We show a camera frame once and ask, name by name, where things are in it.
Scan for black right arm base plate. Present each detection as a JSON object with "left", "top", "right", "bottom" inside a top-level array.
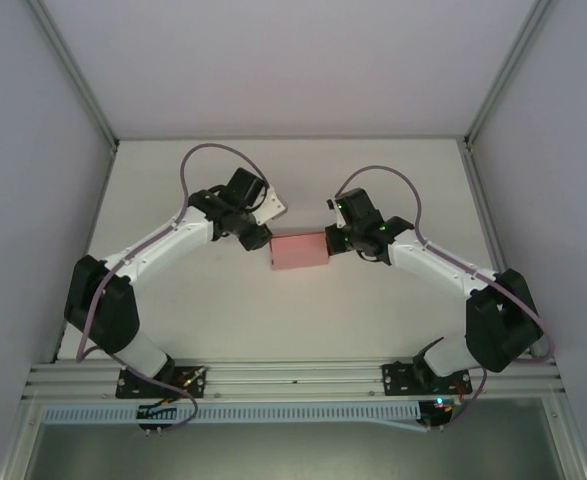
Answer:
[{"left": 381, "top": 360, "right": 474, "bottom": 399}]

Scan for pink paper box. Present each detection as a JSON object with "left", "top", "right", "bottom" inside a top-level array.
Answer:
[{"left": 268, "top": 230, "right": 330, "bottom": 272}]

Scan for slotted white cable duct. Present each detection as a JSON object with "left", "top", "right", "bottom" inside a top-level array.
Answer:
[{"left": 40, "top": 402, "right": 424, "bottom": 427}]

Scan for aluminium side rail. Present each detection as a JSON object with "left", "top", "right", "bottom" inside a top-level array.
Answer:
[
  {"left": 51, "top": 144, "right": 119, "bottom": 362},
  {"left": 461, "top": 144, "right": 538, "bottom": 357}
]

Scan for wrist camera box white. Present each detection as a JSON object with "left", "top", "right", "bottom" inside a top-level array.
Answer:
[
  {"left": 254, "top": 187, "right": 290, "bottom": 225},
  {"left": 325, "top": 198, "right": 347, "bottom": 229}
]

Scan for aluminium frame post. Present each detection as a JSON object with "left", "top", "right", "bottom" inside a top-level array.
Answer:
[
  {"left": 464, "top": 0, "right": 558, "bottom": 150},
  {"left": 26, "top": 0, "right": 120, "bottom": 152}
]

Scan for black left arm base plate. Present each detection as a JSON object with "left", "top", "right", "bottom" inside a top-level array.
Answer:
[{"left": 116, "top": 365, "right": 209, "bottom": 401}]

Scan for black control board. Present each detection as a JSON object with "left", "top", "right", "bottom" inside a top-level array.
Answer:
[
  {"left": 419, "top": 397, "right": 455, "bottom": 432},
  {"left": 136, "top": 402, "right": 180, "bottom": 437}
]

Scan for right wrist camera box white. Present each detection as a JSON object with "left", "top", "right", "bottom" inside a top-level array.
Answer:
[{"left": 325, "top": 198, "right": 347, "bottom": 229}]

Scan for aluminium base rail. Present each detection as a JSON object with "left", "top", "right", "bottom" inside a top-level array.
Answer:
[{"left": 21, "top": 355, "right": 565, "bottom": 402}]

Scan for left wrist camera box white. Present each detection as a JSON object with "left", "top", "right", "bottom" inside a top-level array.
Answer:
[{"left": 254, "top": 187, "right": 290, "bottom": 225}]

